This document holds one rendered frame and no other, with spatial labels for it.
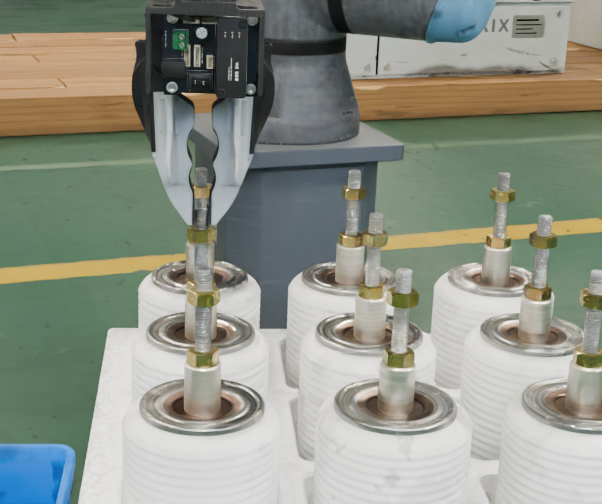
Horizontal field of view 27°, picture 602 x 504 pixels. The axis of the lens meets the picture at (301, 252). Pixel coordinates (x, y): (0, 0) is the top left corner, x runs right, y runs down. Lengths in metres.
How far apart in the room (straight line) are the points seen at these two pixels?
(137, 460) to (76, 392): 0.65
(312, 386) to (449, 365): 0.17
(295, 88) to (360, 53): 1.65
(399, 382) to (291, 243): 0.50
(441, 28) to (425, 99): 1.70
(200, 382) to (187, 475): 0.06
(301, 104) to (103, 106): 1.43
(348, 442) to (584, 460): 0.14
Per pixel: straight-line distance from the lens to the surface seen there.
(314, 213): 1.23
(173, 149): 0.80
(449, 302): 0.98
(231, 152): 0.80
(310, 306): 0.95
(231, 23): 0.75
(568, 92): 3.06
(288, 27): 1.21
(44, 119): 2.59
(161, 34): 0.80
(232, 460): 0.72
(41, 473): 1.02
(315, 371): 0.85
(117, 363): 1.00
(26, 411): 1.35
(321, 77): 1.22
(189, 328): 0.85
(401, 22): 1.18
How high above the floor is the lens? 0.57
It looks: 18 degrees down
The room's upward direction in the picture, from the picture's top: 2 degrees clockwise
